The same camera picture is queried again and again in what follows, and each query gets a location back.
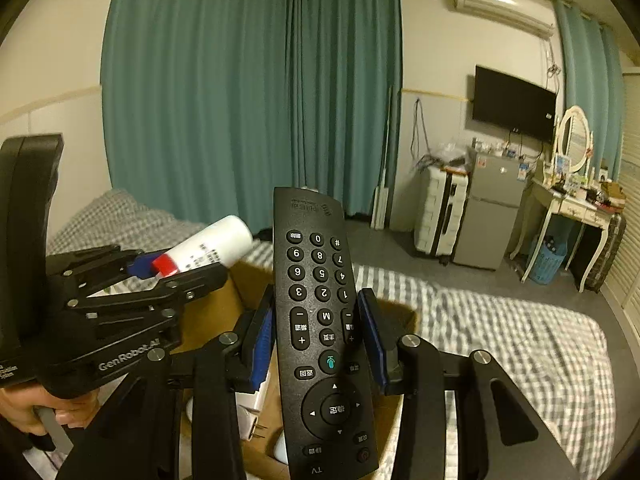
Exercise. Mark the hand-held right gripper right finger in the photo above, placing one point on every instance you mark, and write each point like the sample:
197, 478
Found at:
372, 340

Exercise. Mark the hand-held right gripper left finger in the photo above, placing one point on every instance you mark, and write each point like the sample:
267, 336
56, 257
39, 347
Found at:
261, 345

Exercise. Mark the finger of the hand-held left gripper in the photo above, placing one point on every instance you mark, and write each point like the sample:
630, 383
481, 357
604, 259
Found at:
190, 285
100, 262

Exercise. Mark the white bottle with red cap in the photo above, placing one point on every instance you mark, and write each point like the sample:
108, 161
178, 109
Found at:
215, 242

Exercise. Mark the black remote control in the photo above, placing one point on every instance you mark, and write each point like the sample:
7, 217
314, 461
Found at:
320, 310

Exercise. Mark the brown cardboard box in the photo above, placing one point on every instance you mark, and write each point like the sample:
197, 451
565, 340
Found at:
252, 285

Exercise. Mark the white charger plug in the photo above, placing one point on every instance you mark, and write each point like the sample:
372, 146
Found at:
251, 412

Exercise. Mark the person's left hand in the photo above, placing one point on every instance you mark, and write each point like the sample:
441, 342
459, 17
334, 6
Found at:
20, 410

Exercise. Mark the grey checked bed sheet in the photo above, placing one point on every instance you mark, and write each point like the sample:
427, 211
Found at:
500, 345

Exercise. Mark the white flat mop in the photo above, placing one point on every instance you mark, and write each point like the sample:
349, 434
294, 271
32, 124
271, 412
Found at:
380, 205

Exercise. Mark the white ribbed suitcase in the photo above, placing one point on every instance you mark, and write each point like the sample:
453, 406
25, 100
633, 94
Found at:
435, 215

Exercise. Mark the grey small fridge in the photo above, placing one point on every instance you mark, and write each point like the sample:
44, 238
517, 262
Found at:
492, 220

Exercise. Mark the blue plastic basket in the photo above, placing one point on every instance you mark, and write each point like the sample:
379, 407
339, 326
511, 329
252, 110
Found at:
549, 262

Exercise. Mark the wide teal curtain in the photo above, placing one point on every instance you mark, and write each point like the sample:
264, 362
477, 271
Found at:
195, 85

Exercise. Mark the clear plastic bag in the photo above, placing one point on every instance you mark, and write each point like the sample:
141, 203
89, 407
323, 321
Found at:
447, 154

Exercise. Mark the white dressing table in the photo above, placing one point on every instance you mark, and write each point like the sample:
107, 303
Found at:
570, 207

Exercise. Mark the dark ribbed suitcase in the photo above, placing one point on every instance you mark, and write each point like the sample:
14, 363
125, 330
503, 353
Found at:
605, 255

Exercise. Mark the white oval mirror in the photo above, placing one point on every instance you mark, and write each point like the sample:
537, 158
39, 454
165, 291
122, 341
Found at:
574, 137

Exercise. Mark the white slatted wardrobe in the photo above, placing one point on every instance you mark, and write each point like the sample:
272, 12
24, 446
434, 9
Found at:
631, 185

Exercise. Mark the narrow teal curtain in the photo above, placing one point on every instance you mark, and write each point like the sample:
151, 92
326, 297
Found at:
587, 70

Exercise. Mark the white air conditioner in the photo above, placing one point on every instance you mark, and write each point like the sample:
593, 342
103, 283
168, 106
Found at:
502, 5

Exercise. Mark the black wall television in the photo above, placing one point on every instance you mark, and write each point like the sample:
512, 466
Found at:
512, 102

